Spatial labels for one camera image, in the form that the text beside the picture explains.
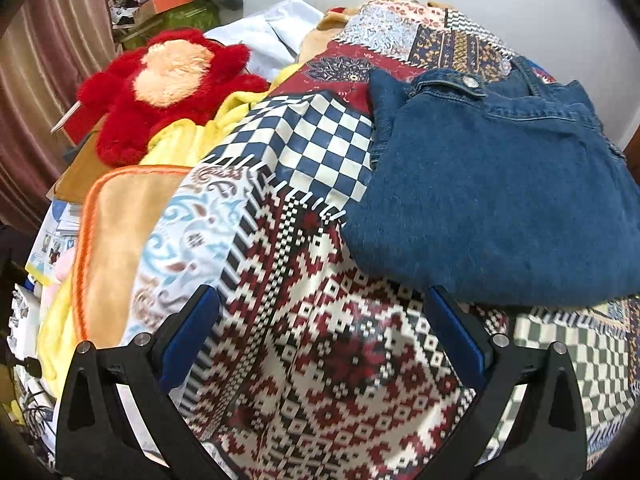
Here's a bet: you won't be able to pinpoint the striped red curtain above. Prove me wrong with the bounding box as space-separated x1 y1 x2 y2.
1 0 116 234

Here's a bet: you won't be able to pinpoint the brown cardboard piece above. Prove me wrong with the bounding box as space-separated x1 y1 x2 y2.
52 119 112 204

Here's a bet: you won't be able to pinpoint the white folded cloth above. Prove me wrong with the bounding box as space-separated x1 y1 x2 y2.
205 0 324 81

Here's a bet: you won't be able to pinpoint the blue denim jacket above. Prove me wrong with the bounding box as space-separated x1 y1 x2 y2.
342 58 639 308

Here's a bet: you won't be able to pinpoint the green patterned storage box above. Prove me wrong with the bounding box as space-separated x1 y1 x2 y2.
114 1 220 51

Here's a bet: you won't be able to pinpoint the orange trimmed beige blanket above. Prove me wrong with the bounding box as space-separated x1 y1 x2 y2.
70 165 190 348

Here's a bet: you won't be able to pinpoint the yellow blanket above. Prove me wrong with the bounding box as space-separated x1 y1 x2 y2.
37 62 302 396

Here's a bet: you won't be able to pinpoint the orange shoe box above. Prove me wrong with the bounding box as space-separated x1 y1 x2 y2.
136 0 193 15

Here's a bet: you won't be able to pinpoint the red plush toy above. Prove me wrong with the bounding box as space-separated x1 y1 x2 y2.
64 28 269 167

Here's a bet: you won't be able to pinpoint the patchwork patterned bedspread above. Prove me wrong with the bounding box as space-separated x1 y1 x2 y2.
122 0 639 479

